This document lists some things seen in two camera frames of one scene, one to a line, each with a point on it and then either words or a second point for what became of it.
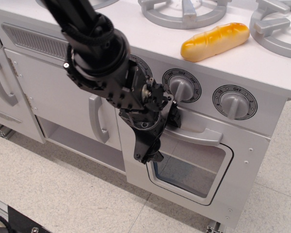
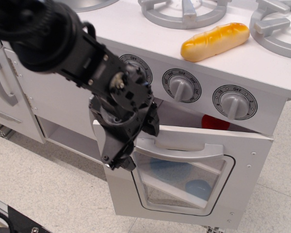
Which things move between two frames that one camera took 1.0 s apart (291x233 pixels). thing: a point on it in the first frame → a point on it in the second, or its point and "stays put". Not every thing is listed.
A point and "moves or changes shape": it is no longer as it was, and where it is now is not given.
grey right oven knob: (234, 102) stays put
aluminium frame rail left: (4, 132) stays put
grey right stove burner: (261, 25) stays put
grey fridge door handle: (10, 98) stays put
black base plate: (18, 223) stays put
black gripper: (148, 126) → (121, 131)
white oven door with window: (219, 183) moves or changes shape
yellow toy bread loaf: (211, 41) stays put
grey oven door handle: (209, 137) → (147, 147)
